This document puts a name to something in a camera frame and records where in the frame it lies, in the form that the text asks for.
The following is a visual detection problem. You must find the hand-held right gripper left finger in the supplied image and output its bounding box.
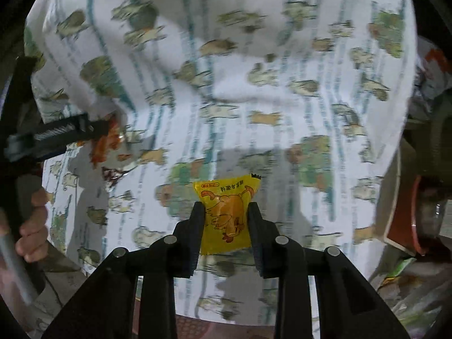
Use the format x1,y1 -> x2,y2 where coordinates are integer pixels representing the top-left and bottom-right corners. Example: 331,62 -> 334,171
42,201 -> 206,339

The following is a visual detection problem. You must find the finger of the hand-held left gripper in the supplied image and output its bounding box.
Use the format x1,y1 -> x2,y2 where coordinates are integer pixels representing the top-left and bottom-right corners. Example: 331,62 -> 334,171
5,112 -> 111,163

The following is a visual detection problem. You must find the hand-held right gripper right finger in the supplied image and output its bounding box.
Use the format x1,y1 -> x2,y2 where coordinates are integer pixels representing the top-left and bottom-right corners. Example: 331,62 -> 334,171
247,203 -> 412,339

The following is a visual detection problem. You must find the orange-red wrapper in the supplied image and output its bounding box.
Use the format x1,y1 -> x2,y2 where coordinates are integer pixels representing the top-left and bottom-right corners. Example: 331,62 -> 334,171
90,115 -> 149,188

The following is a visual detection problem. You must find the yellow snack packet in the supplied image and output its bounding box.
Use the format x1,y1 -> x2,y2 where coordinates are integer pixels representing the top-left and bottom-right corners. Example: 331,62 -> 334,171
192,174 -> 262,256

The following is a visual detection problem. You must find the person's left hand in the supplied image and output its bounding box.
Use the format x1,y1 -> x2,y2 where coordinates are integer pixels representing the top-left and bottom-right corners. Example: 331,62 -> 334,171
14,186 -> 50,264

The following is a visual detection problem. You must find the grey metal tube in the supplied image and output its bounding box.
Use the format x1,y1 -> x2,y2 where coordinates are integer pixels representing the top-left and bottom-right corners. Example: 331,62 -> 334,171
0,208 -> 38,306

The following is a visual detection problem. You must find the cardboard box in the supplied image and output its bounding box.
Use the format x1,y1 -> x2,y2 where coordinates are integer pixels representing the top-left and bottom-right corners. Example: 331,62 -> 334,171
373,140 -> 418,257

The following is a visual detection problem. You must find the white printed cloth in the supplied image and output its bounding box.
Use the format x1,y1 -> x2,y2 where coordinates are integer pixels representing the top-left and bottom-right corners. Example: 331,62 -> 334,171
23,0 -> 418,326

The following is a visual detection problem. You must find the clear plastic bag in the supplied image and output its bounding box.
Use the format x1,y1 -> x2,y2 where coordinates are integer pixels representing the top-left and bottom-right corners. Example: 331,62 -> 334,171
370,257 -> 446,333

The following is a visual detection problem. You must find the red plastic bowl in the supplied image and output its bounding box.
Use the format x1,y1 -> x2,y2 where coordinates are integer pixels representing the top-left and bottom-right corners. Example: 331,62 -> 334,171
410,175 -> 452,257

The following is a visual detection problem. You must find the white and red plastic bag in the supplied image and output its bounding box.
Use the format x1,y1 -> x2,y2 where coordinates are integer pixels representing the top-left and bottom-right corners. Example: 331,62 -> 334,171
415,38 -> 452,93

